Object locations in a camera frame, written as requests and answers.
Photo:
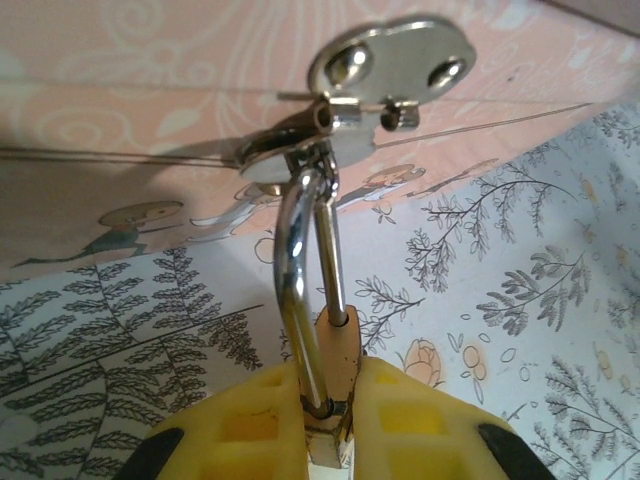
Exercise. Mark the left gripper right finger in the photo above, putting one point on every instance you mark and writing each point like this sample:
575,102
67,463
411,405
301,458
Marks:
415,435

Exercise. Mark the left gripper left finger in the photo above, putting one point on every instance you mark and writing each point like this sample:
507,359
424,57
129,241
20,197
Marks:
235,435

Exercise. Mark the pink printed box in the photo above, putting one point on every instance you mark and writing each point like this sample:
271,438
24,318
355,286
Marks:
100,100

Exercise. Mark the floral patterned table mat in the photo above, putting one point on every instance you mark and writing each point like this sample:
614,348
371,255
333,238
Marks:
500,250

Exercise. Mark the silver hasp latch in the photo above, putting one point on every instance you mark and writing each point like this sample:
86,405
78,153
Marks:
400,55

